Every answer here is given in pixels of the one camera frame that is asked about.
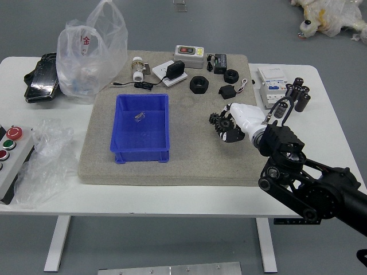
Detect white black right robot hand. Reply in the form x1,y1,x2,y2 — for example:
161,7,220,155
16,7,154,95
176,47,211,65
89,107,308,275
213,102,267,144

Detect big black gear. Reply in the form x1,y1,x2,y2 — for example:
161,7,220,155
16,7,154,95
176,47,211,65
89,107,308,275
217,116,235,132

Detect small black nut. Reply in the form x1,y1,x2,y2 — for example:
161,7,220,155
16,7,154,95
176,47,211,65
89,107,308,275
223,69,240,84

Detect big black nut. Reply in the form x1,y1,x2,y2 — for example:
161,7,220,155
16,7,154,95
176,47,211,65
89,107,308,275
189,75,210,95

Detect blue plastic box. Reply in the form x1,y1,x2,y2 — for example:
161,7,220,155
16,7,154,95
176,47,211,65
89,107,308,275
110,93,170,165

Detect grey control box coloured buttons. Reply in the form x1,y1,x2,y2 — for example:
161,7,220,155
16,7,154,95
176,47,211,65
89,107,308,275
0,124,36,206

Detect white circuit breaker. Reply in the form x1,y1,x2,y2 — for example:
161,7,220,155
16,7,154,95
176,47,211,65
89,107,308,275
256,66,291,111

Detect black power module green label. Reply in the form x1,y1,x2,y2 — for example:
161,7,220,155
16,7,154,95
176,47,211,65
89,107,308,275
213,53,229,74

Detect grey-brown mat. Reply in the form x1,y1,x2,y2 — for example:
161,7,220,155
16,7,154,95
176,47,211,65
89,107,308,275
77,50,259,187

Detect black power adapter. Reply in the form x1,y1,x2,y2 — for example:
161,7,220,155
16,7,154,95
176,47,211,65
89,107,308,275
166,60,186,79

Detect black table control panel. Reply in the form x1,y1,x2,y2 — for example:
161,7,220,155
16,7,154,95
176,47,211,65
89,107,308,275
273,218,321,226

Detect brass valve white fittings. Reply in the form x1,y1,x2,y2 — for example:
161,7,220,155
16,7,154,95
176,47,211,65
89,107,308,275
131,57,151,82

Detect small metal floor fitting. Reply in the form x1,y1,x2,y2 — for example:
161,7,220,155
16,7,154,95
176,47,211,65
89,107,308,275
172,0,188,13

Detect plush toy in plastic wrap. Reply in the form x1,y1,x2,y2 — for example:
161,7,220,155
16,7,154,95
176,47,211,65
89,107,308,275
288,0,367,46

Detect white table leg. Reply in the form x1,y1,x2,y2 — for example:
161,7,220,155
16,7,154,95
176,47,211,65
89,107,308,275
255,217,278,273
43,215,72,273

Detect large white plastic bag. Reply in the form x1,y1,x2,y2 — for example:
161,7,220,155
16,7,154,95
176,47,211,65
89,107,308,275
55,0,129,105

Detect silver metal plate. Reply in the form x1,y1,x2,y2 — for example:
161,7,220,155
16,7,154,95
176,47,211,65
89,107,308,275
97,261,242,275

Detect black plastic tray pack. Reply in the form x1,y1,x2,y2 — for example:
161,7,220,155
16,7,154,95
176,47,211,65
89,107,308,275
24,52,61,103

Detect crumpled clear plastic bag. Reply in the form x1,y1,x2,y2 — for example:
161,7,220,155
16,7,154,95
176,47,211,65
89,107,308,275
13,118,79,209

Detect black module with thin wires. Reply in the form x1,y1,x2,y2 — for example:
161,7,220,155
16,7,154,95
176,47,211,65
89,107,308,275
218,78,249,100

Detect grey switch box two buttons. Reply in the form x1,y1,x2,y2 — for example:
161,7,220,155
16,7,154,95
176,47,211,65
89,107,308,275
173,44,205,69

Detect white wall socket plate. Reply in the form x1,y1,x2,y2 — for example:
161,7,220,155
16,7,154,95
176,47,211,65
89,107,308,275
151,60,189,88

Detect black adapter cord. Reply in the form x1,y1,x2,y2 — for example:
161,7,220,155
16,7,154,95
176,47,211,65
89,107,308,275
110,74,169,91

